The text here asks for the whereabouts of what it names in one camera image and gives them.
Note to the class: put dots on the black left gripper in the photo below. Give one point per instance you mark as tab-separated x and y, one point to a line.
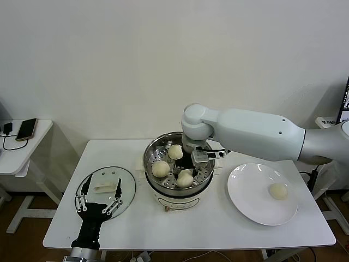
91	221

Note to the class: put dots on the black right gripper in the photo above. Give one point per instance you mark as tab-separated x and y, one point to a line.
184	161

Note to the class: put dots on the white steamed baozi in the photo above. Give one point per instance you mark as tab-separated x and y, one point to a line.
184	180
175	152
278	191
160	169

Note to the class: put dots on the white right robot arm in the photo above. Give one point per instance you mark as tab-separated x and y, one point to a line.
245	131

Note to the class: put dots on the white electric steamer pot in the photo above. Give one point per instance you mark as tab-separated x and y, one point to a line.
180	202

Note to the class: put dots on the stainless steel steamer basket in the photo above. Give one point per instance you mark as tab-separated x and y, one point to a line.
156	152

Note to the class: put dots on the white round plate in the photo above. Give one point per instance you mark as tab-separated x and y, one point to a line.
245	191

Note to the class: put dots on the white power strip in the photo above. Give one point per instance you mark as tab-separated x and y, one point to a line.
143	258

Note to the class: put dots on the white side table with phone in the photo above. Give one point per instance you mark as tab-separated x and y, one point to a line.
16	161

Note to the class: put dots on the smartphone with gold edge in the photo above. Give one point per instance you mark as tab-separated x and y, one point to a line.
26	129

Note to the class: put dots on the small black charger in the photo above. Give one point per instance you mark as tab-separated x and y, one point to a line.
8	127

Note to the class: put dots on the white side table with laptop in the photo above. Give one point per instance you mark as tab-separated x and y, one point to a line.
327	127

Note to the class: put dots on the printed paper label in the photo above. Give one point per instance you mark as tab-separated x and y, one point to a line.
328	122

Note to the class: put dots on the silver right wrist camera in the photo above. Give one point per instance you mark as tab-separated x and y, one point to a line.
199	157

